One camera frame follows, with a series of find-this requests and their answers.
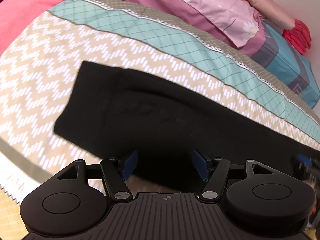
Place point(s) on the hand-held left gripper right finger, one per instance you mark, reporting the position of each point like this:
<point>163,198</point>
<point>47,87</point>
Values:
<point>200,165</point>

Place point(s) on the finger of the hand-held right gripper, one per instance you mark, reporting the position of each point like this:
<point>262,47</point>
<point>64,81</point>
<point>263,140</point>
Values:
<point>303,160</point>

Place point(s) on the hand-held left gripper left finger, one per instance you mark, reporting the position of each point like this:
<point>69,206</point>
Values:
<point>130,166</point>

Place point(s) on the black pants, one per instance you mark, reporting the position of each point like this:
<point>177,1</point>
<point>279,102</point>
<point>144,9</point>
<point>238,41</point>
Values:
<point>160,127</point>

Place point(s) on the blue grey patchwork pillow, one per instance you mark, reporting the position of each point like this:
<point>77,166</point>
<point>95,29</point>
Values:
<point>287,60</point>

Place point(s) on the patterned bed sheet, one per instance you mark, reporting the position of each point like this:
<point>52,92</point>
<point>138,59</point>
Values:
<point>50,80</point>

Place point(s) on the red folded cloth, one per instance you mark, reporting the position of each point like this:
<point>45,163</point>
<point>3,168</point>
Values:
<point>298,36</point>

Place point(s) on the pink floral pillow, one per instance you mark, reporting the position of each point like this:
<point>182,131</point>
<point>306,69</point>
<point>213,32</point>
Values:
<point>195,7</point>

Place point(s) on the pale pink pillow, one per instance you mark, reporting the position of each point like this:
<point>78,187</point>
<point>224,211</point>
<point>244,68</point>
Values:
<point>267,5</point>

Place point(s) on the pink blanket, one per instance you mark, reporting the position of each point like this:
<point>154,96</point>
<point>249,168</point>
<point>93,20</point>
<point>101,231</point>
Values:
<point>22,17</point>

